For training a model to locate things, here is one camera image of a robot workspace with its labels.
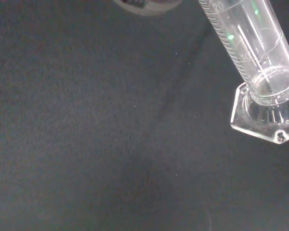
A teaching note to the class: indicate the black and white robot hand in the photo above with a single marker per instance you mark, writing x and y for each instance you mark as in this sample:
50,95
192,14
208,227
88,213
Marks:
147,6

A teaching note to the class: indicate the black cloth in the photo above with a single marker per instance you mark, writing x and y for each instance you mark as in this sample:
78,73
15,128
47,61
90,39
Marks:
98,120

